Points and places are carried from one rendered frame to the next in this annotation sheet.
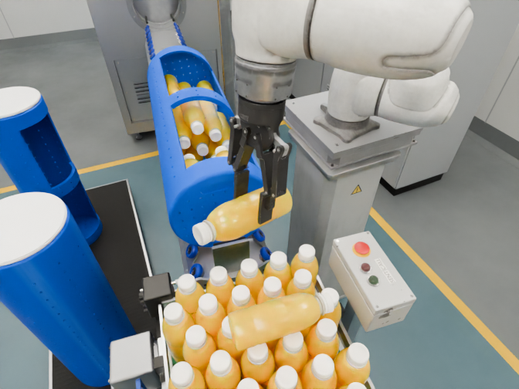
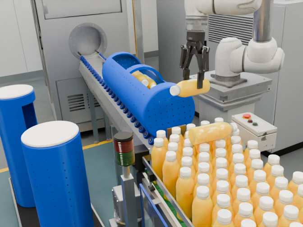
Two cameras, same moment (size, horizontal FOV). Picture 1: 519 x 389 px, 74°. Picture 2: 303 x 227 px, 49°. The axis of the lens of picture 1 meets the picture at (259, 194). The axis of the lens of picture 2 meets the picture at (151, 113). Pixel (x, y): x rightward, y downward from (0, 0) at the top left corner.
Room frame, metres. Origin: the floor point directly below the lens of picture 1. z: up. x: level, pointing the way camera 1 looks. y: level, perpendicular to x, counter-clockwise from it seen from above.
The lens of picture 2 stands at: (-0.88, 0.26, 1.75)
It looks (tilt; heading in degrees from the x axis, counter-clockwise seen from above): 23 degrees down; 357
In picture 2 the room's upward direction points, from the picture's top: 3 degrees counter-clockwise
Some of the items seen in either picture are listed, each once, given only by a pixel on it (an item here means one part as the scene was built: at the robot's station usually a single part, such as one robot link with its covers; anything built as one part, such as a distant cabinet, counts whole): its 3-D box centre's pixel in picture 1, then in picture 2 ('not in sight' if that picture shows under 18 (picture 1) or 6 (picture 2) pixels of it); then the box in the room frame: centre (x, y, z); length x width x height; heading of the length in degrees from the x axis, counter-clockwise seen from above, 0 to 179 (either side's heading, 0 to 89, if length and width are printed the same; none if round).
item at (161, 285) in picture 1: (161, 295); (141, 157); (0.47, 0.26, 0.95); 0.10 x 0.07 x 0.10; 107
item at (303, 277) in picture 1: (303, 278); not in sight; (0.44, -0.10, 1.09); 0.04 x 0.04 x 0.02
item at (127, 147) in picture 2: not in sight; (123, 143); (0.10, 0.31, 1.23); 0.06 x 0.06 x 0.04
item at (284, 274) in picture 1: (276, 283); not in sight; (0.49, -0.04, 0.99); 0.07 x 0.07 x 0.19
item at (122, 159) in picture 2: not in sight; (125, 155); (0.10, 0.31, 1.18); 0.06 x 0.06 x 0.05
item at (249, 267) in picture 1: (249, 267); (190, 127); (0.47, 0.02, 1.09); 0.04 x 0.04 x 0.02
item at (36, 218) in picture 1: (14, 225); (50, 133); (0.65, 0.70, 1.03); 0.28 x 0.28 x 0.01
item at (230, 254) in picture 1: (231, 255); (176, 137); (0.58, 0.08, 0.99); 0.10 x 0.02 x 0.12; 107
